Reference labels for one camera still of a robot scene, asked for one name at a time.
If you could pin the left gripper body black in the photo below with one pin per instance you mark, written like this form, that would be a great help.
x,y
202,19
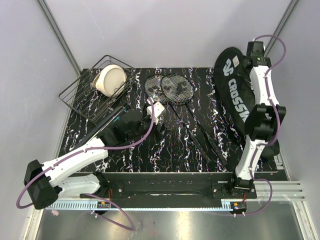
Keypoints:
x,y
155,131

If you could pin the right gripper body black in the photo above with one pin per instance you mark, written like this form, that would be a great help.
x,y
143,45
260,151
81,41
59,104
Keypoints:
x,y
245,58

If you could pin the black racket bag Crossway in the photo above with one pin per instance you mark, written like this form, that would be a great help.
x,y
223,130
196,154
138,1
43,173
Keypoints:
x,y
233,84

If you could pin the black BOKA shuttlecock tube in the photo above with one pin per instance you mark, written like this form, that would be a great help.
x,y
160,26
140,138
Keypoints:
x,y
106,120

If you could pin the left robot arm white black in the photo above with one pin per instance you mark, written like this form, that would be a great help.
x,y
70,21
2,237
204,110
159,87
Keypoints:
x,y
123,129

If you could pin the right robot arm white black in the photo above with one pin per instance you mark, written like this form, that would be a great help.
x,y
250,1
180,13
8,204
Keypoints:
x,y
263,123

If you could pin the left badminton racket black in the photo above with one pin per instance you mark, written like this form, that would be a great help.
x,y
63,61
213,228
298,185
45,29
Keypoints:
x,y
153,90

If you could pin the badminton racket black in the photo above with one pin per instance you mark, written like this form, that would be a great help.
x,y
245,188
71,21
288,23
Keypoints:
x,y
153,90
179,91

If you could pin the right badminton racket black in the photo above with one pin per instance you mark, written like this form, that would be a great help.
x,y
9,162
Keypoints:
x,y
179,91

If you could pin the white round container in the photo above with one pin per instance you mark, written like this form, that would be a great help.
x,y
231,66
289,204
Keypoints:
x,y
110,81

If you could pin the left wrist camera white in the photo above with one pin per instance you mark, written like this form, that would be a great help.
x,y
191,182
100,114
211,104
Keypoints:
x,y
158,111

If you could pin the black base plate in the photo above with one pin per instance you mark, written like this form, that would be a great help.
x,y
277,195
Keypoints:
x,y
212,185

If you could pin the black wire basket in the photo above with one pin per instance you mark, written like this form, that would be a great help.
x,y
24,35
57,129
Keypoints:
x,y
83,98

